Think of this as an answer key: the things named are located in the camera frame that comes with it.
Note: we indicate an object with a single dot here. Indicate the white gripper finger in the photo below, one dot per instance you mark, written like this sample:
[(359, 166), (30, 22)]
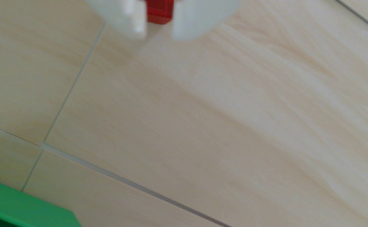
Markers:
[(124, 14), (199, 15)]

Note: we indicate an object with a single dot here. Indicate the red block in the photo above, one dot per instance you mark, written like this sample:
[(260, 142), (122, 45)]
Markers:
[(158, 11)]

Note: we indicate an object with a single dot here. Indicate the green box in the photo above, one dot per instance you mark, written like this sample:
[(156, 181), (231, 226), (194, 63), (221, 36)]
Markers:
[(13, 205)]

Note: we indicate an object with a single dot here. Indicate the light plywood sheet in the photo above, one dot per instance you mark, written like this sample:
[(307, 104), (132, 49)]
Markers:
[(202, 126)]

